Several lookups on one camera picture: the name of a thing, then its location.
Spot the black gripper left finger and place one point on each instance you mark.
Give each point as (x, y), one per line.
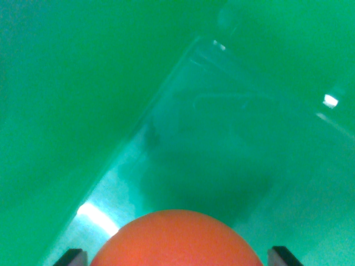
(73, 258)

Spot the green plastic bin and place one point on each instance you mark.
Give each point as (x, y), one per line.
(83, 110)

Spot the orange fruit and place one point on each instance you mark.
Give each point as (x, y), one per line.
(176, 241)

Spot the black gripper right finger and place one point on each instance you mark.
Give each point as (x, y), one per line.
(281, 257)

